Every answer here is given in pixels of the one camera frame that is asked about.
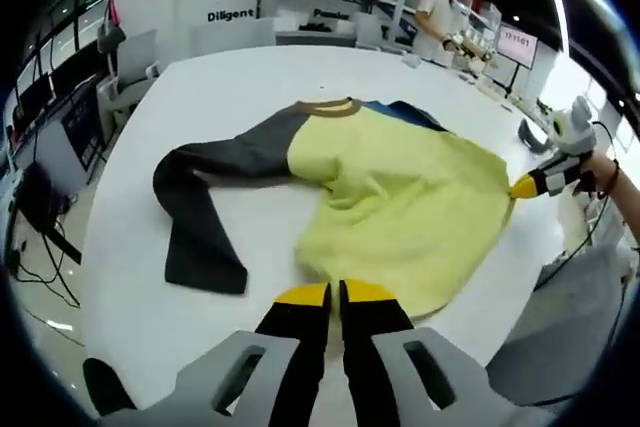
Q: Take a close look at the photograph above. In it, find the pink screen on stand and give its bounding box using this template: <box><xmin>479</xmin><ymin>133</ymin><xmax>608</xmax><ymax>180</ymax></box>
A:
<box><xmin>497</xmin><ymin>24</ymin><xmax>540</xmax><ymax>98</ymax></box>

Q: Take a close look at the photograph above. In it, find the yellow garment with dark sleeves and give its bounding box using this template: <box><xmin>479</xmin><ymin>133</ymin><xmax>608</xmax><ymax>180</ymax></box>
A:
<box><xmin>152</xmin><ymin>95</ymin><xmax>514</xmax><ymax>324</ymax></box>

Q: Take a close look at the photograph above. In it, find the white office chair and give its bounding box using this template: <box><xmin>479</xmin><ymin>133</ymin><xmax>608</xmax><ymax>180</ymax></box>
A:
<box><xmin>355</xmin><ymin>11</ymin><xmax>389</xmax><ymax>48</ymax></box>
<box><xmin>97</xmin><ymin>29</ymin><xmax>161</xmax><ymax>116</ymax></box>

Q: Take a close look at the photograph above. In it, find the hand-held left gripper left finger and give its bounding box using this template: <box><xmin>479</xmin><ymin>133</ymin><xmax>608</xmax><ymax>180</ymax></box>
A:
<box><xmin>99</xmin><ymin>282</ymin><xmax>332</xmax><ymax>427</ymax></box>

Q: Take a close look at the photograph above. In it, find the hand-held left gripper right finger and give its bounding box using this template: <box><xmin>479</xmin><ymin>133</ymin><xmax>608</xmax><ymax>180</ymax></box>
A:
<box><xmin>338</xmin><ymin>278</ymin><xmax>559</xmax><ymax>427</ymax></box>

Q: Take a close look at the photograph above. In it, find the person's right hand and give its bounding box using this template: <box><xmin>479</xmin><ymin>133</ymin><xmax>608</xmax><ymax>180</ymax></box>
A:
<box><xmin>579</xmin><ymin>154</ymin><xmax>614</xmax><ymax>198</ymax></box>

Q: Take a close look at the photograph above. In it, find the dark display board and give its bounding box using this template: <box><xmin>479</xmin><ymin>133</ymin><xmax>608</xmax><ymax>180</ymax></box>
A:
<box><xmin>59</xmin><ymin>84</ymin><xmax>110</xmax><ymax>183</ymax></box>

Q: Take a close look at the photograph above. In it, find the black oval object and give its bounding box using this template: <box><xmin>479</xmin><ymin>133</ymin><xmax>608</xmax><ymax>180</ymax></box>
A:
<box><xmin>82</xmin><ymin>356</ymin><xmax>137</xmax><ymax>417</ymax></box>

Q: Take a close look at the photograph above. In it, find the grey hanging bag pink strap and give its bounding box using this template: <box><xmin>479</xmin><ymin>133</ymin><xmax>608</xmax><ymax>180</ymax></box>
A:
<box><xmin>97</xmin><ymin>0</ymin><xmax>127</xmax><ymax>56</ymax></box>

